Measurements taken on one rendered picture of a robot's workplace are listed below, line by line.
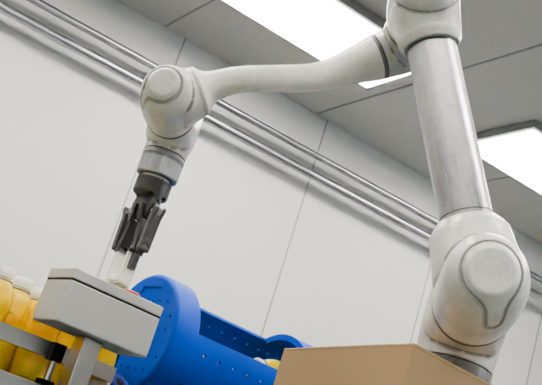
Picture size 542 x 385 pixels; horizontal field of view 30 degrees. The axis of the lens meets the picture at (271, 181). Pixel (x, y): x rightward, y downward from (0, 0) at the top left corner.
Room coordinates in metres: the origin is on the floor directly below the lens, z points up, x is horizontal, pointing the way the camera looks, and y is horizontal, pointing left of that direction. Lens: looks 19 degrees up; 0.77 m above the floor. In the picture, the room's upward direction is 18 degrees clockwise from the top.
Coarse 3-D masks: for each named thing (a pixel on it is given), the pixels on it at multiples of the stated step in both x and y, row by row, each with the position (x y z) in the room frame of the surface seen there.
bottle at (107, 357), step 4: (116, 284) 2.01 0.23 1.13; (124, 288) 2.02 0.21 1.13; (100, 352) 2.00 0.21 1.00; (104, 352) 2.00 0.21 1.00; (108, 352) 2.00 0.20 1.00; (112, 352) 2.01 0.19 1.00; (100, 356) 2.00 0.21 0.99; (104, 356) 2.00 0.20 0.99; (108, 356) 2.00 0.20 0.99; (112, 356) 2.01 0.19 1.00; (116, 356) 2.02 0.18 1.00; (100, 360) 2.00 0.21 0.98; (104, 360) 2.00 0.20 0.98; (108, 360) 2.01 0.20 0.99; (112, 360) 2.01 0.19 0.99; (108, 364) 2.01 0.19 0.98; (112, 364) 2.02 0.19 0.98
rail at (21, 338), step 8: (0, 328) 1.87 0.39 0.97; (8, 328) 1.87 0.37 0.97; (16, 328) 1.88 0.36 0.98; (0, 336) 1.87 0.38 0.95; (8, 336) 1.88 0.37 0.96; (16, 336) 1.89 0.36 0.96; (24, 336) 1.90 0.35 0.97; (32, 336) 1.90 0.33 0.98; (16, 344) 1.89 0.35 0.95; (24, 344) 1.90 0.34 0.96; (32, 344) 1.91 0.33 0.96; (40, 344) 1.92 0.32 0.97; (48, 344) 1.93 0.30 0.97; (40, 352) 1.92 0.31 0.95; (64, 360) 1.95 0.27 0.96; (96, 368) 1.99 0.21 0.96; (104, 368) 2.00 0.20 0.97; (112, 368) 2.01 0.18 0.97; (96, 376) 2.00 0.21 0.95; (104, 376) 2.01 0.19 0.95; (112, 376) 2.02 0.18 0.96
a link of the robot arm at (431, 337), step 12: (432, 288) 1.93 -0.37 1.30; (432, 312) 1.86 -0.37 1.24; (432, 324) 1.87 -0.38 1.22; (420, 336) 1.94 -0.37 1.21; (432, 336) 1.89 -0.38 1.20; (444, 336) 1.86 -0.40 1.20; (504, 336) 1.86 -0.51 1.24; (432, 348) 1.90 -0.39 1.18; (444, 348) 1.88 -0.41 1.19; (456, 348) 1.87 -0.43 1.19; (468, 348) 1.85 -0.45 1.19; (480, 348) 1.85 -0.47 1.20; (492, 348) 1.86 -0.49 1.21; (468, 360) 1.87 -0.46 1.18; (480, 360) 1.88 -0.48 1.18; (492, 360) 1.90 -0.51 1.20; (492, 372) 1.91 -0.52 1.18
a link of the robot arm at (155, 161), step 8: (144, 152) 2.01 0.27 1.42; (152, 152) 1.99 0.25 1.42; (160, 152) 1.99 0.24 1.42; (168, 152) 1.99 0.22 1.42; (144, 160) 2.00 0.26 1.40; (152, 160) 1.99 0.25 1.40; (160, 160) 1.99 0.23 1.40; (168, 160) 1.99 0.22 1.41; (176, 160) 2.00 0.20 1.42; (144, 168) 1.99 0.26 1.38; (152, 168) 1.99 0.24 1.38; (160, 168) 1.99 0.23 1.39; (168, 168) 1.99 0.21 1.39; (176, 168) 2.00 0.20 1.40; (160, 176) 2.00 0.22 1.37; (168, 176) 2.00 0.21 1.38; (176, 176) 2.01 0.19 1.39; (176, 184) 2.03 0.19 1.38
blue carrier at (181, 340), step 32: (160, 288) 2.25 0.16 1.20; (160, 320) 2.21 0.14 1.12; (192, 320) 2.18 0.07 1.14; (224, 320) 2.47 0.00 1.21; (160, 352) 2.17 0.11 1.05; (192, 352) 2.19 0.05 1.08; (224, 352) 2.24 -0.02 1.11; (256, 352) 2.59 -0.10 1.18; (128, 384) 2.24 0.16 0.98; (160, 384) 2.20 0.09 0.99; (192, 384) 2.23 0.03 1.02; (224, 384) 2.26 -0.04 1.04; (256, 384) 2.30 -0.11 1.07
